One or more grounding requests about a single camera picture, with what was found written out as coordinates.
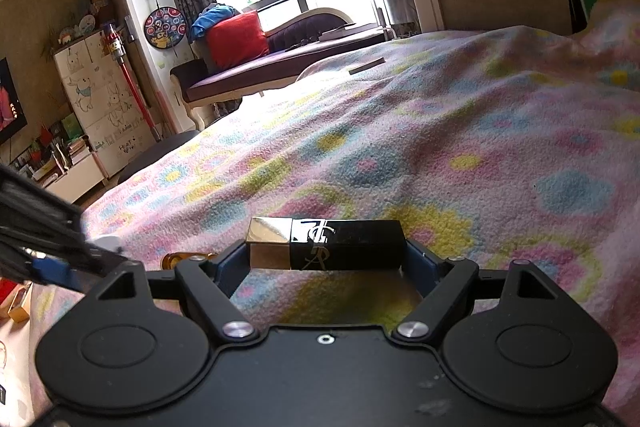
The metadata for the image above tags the red stick vacuum cleaner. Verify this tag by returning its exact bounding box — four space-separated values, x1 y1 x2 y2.
103 23 162 143

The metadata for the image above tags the blue cloth bundle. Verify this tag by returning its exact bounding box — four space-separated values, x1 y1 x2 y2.
190 2 240 42

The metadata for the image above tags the red cushion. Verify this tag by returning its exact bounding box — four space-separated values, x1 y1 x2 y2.
205 11 270 70

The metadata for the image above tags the round colourful dartboard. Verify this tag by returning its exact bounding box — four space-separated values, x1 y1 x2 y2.
143 6 188 50

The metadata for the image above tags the purple chaise lounge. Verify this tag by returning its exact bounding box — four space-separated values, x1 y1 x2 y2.
170 8 386 130

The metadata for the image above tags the floral fleece blanket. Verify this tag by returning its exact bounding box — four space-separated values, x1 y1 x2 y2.
29 1 640 423

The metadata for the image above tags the amber glass vial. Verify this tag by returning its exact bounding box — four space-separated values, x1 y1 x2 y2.
160 253 217 270

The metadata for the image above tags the dark flat remote on bed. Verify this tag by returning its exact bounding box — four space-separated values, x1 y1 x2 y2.
348 57 385 75

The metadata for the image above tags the wall television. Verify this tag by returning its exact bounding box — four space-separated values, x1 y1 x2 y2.
0 58 27 144

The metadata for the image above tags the white cabinet with drawings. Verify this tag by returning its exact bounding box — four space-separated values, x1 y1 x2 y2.
54 31 155 178

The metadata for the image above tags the white low tv console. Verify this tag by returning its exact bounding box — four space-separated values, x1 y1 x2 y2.
38 152 106 202

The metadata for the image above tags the black gold lipstick tube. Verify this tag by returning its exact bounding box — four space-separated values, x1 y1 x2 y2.
245 217 408 272

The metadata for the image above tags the metal side table by window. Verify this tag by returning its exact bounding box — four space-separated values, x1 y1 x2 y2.
371 0 421 38

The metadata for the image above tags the small gold box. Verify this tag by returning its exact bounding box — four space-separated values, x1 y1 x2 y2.
8 284 32 324

